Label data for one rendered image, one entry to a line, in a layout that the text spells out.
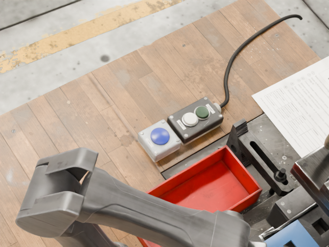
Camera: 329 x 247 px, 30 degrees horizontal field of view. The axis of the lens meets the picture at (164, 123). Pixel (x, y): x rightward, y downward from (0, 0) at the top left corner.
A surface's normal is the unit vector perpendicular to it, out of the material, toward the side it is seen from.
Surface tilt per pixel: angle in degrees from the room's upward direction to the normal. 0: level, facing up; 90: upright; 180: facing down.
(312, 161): 0
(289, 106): 1
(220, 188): 0
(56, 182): 14
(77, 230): 69
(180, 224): 19
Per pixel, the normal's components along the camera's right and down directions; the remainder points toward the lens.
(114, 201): 0.39, -0.42
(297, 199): 0.08, -0.52
